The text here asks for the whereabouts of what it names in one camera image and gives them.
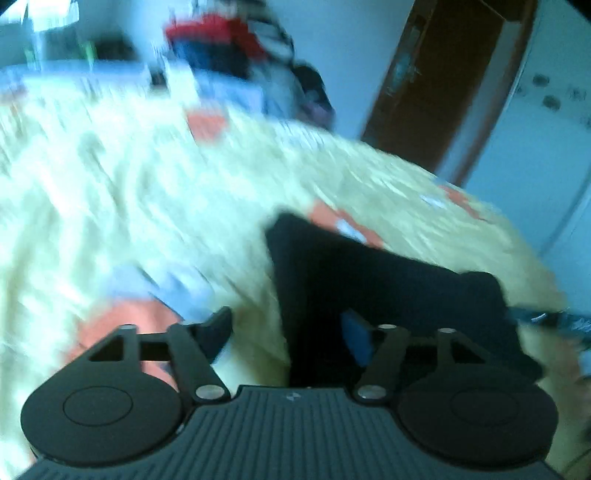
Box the black pants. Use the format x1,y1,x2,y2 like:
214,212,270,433
264,211,544,389

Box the pile of clothes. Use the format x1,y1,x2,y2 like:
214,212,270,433
164,0,296,116

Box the brown wooden door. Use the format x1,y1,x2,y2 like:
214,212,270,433
360,0,539,188

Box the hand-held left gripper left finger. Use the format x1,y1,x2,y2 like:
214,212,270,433
87,306,233,405

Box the black bag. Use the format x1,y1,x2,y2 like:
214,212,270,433
95,39,139,63

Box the yellow floral bed cover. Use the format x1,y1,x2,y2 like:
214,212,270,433
0,69,591,480

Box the dark cloth bundle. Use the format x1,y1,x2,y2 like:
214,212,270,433
293,65,335,127

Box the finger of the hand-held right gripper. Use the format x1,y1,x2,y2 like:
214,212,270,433
507,305,591,342

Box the window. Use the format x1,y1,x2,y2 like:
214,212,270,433
0,0,81,33

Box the white wardrobe with flower stickers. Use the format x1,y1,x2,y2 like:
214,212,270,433
462,0,591,278

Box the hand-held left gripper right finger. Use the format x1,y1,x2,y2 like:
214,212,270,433
341,309,491,405

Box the light blue quilted blanket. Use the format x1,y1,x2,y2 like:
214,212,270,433
0,62,266,112

